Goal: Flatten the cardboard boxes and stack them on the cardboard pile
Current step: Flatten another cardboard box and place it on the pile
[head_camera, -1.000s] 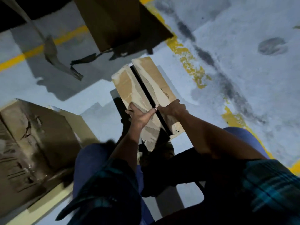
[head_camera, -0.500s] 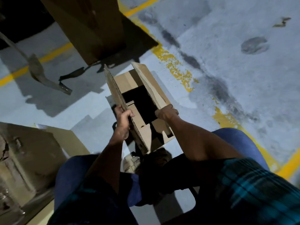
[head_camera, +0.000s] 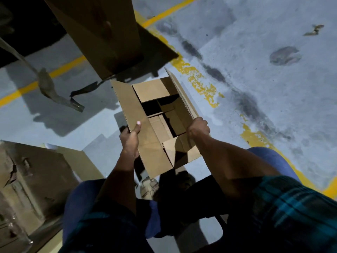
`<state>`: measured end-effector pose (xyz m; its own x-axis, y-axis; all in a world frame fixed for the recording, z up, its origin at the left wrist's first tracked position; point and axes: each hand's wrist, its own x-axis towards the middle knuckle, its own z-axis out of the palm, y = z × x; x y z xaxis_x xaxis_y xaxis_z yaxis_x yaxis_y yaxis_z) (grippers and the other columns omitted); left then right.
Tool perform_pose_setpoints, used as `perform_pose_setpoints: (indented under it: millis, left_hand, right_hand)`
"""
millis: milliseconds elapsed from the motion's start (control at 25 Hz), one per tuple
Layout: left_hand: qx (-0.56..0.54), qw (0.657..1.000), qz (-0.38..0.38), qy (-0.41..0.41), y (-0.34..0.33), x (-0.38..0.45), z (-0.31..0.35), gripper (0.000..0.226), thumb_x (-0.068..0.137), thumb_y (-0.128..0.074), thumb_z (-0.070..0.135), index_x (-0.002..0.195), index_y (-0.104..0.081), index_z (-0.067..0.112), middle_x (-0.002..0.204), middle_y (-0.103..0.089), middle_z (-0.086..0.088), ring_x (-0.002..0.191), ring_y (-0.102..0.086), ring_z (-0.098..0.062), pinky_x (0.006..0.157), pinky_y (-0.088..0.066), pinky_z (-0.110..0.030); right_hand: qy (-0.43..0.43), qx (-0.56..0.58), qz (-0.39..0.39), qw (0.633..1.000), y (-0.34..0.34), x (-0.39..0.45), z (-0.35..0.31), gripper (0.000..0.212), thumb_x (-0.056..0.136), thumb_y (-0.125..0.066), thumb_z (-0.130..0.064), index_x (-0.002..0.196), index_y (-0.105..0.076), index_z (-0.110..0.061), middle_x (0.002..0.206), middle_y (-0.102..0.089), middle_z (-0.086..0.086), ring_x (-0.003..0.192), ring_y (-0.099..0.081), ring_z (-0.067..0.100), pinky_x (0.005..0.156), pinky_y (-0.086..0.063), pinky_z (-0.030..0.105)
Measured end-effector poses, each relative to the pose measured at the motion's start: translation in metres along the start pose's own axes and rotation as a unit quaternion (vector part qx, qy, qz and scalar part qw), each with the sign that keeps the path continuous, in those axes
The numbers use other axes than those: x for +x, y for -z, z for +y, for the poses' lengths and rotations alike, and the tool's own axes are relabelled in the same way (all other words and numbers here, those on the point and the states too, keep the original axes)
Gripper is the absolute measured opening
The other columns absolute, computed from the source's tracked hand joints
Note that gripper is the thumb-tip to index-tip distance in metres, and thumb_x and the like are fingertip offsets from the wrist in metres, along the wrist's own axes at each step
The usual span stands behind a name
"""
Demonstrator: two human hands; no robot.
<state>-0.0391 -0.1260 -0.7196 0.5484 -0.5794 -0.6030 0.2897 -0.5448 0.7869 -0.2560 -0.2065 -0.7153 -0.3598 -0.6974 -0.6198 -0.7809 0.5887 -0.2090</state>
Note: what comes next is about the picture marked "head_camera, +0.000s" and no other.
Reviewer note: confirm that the torn tape scrap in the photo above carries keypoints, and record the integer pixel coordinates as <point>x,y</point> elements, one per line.
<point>314,29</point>

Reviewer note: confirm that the dusty torn cardboard box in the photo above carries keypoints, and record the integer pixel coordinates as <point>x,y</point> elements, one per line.
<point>39,181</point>

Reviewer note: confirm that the cardboard box with torn surface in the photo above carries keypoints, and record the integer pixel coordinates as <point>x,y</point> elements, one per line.
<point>131,108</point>

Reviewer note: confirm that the hanging brown tape strip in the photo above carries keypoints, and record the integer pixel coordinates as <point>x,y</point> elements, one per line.
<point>47,86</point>

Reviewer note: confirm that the upright brown cardboard sheet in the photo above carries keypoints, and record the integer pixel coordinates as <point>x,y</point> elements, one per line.
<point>105,28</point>

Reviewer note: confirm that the person's left woven shoe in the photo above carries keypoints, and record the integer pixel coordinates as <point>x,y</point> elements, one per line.
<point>149,188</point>

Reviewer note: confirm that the person's blue jeans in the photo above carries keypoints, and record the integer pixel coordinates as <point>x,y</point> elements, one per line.
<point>79,202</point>

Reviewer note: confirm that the person's right forearm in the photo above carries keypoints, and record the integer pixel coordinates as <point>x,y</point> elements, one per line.
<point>229,165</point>

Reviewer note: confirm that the person's left hand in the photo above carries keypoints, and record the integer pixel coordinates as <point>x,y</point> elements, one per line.
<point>130,144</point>

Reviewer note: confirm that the person's left forearm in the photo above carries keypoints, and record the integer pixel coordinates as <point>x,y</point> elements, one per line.
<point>118,181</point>

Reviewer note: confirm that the person's right hand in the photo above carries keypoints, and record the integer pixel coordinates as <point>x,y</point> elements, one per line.
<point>198,127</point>

